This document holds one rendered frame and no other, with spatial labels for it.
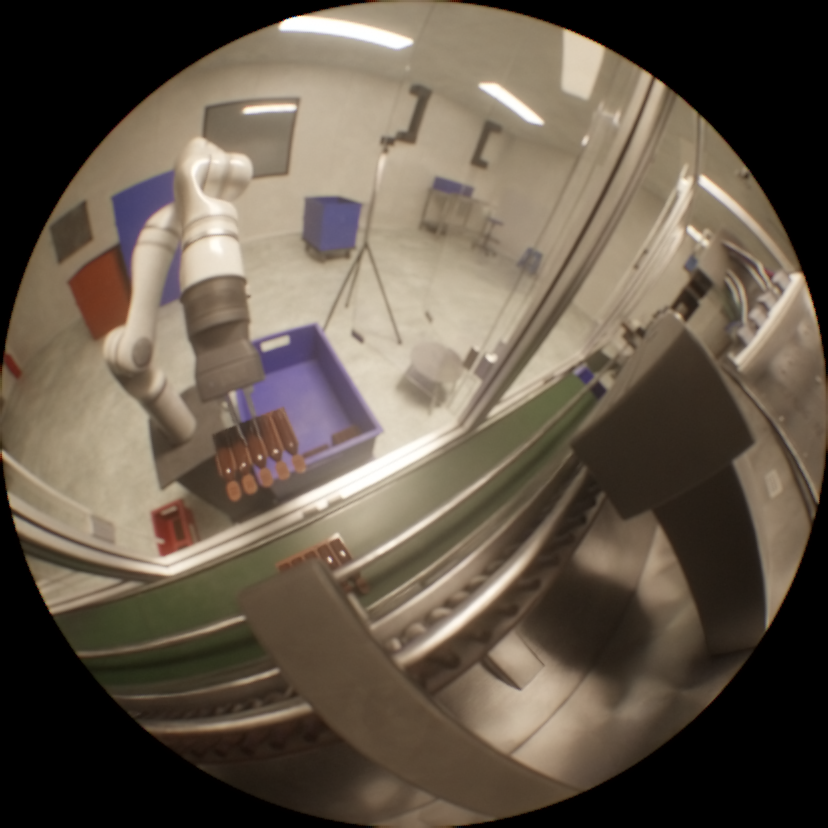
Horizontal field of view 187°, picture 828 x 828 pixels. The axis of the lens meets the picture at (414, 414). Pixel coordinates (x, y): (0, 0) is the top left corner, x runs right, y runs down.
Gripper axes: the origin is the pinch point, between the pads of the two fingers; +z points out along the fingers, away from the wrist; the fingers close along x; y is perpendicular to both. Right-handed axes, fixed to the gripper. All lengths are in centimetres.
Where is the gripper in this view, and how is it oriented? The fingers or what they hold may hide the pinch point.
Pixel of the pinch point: (253, 441)
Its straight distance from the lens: 32.3
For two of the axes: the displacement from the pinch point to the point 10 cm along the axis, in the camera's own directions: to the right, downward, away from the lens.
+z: 2.1, 9.4, 2.9
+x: 7.9, -3.3, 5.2
